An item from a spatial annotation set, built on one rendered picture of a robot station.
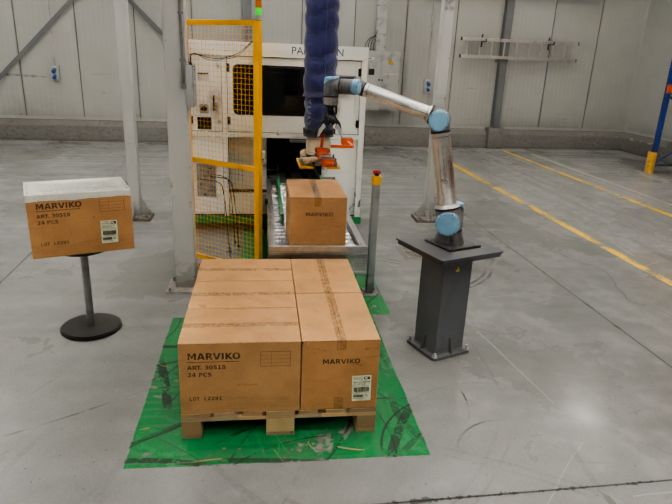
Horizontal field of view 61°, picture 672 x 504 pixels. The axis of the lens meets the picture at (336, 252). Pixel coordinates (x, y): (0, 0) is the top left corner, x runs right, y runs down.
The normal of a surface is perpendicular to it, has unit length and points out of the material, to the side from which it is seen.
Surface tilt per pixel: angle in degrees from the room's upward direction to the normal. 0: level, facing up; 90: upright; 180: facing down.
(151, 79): 90
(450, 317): 90
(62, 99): 90
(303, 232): 90
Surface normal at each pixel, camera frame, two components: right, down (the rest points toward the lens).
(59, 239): 0.47, 0.31
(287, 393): 0.12, 0.33
